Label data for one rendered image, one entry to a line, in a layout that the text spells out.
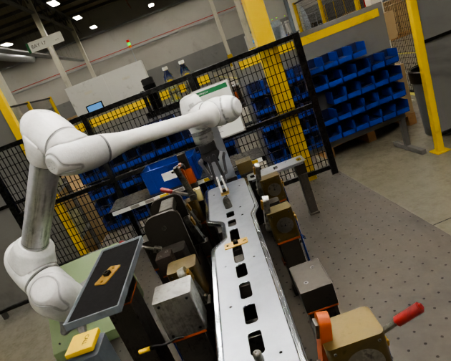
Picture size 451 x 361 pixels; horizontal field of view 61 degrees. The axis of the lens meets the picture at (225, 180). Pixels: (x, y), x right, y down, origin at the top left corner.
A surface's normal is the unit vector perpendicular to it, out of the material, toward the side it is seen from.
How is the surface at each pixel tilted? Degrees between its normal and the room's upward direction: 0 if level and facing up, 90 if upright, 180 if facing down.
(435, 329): 0
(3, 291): 90
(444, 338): 0
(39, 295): 47
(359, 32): 90
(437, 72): 90
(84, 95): 90
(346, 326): 0
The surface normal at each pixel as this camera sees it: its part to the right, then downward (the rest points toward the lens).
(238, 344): -0.34, -0.89
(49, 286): -0.11, -0.40
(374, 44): 0.14, 0.27
